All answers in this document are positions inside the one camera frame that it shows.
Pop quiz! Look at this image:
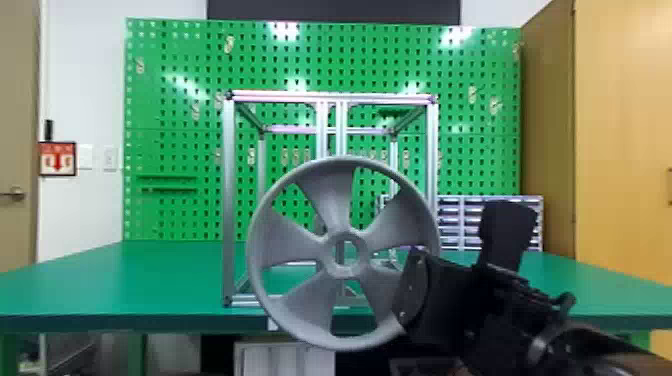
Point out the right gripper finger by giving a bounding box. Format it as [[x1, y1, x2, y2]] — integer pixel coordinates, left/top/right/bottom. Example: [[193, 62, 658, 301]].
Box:
[[391, 247, 431, 330]]

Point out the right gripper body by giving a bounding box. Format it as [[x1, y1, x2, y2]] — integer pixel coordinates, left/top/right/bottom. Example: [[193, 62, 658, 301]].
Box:
[[405, 256, 501, 360]]

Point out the grey wheel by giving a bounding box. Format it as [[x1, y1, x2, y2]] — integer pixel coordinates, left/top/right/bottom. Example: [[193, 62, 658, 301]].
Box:
[[245, 155, 443, 352]]

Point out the white drawer cabinet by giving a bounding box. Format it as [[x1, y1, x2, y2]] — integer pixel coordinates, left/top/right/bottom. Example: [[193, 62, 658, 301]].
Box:
[[378, 194, 545, 253]]

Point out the white box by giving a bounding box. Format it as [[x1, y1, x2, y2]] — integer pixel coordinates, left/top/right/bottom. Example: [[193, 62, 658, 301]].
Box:
[[232, 337, 338, 376]]

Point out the yellow wooden cupboard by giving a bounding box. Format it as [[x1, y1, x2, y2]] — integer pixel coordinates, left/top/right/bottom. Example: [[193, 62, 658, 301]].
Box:
[[520, 0, 672, 360]]

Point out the beige door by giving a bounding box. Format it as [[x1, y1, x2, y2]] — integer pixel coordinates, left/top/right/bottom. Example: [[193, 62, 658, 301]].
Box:
[[0, 0, 43, 274]]

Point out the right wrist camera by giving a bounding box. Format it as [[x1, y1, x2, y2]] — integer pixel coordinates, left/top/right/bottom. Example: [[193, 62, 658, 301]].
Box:
[[475, 200, 540, 273]]

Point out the black cable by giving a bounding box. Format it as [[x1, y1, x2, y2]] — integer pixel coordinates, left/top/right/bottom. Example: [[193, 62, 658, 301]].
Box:
[[526, 291, 578, 367]]

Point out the silver frame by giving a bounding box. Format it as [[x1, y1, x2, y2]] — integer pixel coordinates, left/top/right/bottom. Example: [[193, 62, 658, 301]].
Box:
[[220, 89, 441, 309]]

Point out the white wall plate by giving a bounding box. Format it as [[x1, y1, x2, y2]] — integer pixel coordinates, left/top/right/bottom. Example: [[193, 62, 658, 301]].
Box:
[[76, 143, 95, 171]]

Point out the red wall sign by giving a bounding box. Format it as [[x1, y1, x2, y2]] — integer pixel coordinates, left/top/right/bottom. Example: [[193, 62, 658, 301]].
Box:
[[37, 141, 78, 178]]

